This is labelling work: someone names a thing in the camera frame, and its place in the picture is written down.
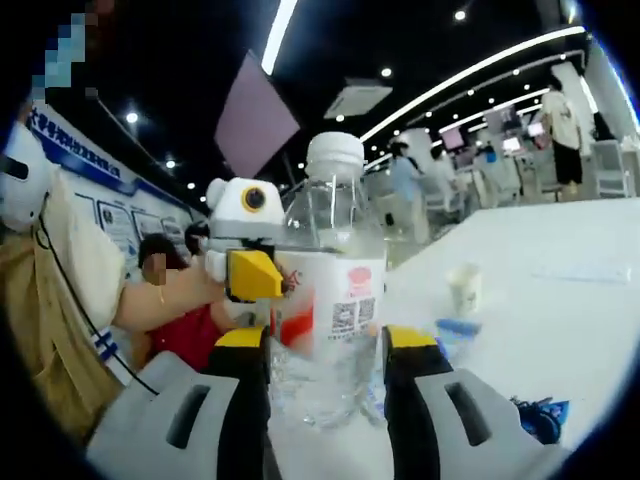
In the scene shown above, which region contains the light blue packet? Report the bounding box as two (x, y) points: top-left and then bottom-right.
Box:
(434, 317), (482, 335)

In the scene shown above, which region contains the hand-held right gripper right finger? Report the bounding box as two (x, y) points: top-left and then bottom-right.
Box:
(382, 324), (571, 480)

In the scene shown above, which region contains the white paper cup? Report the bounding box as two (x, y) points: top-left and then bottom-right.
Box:
(446, 263), (485, 317)

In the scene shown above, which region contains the white flat strip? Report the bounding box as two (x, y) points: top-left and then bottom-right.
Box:
(530, 266), (630, 282)

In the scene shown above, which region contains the black device cable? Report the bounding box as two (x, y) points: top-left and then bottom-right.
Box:
(37, 209), (161, 397)

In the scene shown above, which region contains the blue and white wall poster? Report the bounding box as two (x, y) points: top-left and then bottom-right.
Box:
(29, 102), (194, 281)

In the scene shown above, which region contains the ceiling air vent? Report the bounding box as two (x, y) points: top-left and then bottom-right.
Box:
(323, 77), (395, 121)

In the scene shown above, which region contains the white worn device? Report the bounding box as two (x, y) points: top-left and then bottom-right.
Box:
(0, 122), (54, 234)

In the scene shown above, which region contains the clear plastic water bottle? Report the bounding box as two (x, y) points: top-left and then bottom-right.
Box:
(267, 132), (389, 430)

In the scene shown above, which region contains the person's left hand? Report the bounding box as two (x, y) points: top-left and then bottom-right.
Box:
(162, 263), (230, 309)

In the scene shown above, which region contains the group of white chairs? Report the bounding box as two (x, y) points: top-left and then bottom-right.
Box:
(424, 139), (634, 221)

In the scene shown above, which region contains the pink monitor screen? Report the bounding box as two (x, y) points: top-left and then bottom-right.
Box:
(439, 127), (465, 151)

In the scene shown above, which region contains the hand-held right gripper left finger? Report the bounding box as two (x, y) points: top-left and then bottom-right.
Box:
(87, 327), (281, 480)

